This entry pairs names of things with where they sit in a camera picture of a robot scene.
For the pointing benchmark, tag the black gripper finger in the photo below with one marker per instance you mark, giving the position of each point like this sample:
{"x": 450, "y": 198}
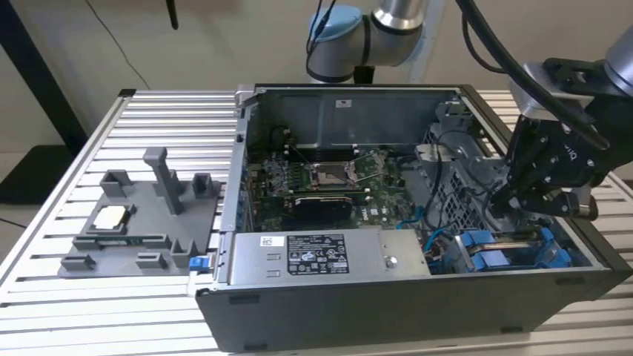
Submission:
{"x": 563, "y": 204}
{"x": 521, "y": 155}

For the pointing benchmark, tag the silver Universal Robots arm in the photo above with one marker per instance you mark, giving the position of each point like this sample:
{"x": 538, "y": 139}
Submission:
{"x": 341, "y": 52}

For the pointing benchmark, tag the grey disk bay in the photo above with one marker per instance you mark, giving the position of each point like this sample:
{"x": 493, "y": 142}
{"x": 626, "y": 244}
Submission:
{"x": 514, "y": 256}

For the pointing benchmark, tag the black RAM slot bank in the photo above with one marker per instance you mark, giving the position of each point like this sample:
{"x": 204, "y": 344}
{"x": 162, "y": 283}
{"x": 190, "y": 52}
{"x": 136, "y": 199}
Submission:
{"x": 321, "y": 151}

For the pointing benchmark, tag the grey perforated drive cage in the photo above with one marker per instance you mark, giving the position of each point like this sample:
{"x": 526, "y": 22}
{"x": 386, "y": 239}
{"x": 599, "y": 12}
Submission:
{"x": 459, "y": 207}

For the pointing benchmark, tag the green motherboard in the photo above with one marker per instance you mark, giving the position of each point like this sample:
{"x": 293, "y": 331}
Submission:
{"x": 385, "y": 207}

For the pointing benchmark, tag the CPU socket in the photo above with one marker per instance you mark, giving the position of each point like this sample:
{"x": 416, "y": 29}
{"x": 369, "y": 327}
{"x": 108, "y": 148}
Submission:
{"x": 330, "y": 175}

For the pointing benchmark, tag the silver power supply unit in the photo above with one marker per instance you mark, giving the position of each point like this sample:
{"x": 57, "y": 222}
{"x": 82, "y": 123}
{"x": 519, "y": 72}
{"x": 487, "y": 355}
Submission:
{"x": 356, "y": 256}

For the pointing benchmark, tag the black graphics card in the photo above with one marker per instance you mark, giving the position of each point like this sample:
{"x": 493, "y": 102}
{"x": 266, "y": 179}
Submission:
{"x": 321, "y": 213}

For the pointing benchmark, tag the thin metal locking lever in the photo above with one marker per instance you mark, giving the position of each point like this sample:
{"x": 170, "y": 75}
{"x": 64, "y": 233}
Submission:
{"x": 301, "y": 155}

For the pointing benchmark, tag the black open PC case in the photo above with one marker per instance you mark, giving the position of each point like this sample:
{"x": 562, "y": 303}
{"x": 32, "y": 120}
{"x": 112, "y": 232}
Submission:
{"x": 370, "y": 319}

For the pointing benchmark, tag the blue case latch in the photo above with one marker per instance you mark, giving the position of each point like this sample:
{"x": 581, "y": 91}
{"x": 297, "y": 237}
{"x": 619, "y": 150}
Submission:
{"x": 197, "y": 264}

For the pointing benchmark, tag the grey parts rack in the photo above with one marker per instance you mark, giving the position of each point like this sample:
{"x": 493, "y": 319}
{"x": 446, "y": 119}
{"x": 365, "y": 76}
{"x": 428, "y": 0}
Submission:
{"x": 148, "y": 222}

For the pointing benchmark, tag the black antenna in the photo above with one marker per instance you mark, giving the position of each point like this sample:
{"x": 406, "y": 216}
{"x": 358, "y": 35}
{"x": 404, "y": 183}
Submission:
{"x": 173, "y": 15}

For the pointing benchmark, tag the black table corner cap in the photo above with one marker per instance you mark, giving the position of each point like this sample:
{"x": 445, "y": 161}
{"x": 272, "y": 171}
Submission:
{"x": 126, "y": 92}

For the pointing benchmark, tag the green RAM stick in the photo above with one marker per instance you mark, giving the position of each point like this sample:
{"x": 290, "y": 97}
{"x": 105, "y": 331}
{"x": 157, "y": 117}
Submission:
{"x": 129, "y": 240}

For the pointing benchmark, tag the silver CPU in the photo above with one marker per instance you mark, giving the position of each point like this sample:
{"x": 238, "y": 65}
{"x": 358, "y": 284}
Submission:
{"x": 110, "y": 218}

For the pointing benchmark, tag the black flat base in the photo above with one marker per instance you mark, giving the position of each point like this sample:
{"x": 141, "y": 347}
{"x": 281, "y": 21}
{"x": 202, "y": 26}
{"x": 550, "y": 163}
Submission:
{"x": 34, "y": 174}

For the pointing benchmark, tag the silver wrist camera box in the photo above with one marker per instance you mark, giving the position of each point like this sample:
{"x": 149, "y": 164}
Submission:
{"x": 531, "y": 92}

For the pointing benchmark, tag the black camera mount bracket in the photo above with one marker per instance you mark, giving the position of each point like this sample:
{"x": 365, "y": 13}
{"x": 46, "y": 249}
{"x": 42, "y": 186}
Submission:
{"x": 575, "y": 74}

